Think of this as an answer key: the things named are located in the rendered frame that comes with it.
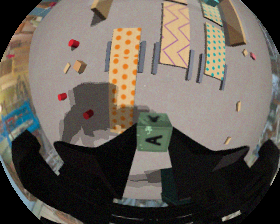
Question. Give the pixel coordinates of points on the yellow dotted flat strip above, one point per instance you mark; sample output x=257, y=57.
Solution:
x=215, y=58

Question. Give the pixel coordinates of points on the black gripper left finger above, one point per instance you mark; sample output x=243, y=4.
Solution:
x=110, y=161

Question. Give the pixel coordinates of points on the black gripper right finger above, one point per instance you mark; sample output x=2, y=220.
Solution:
x=193, y=164

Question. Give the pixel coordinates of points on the red cylinder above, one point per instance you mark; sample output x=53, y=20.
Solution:
x=88, y=114
x=73, y=43
x=62, y=97

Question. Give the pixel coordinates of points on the green letter cube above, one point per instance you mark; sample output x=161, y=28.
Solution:
x=153, y=132

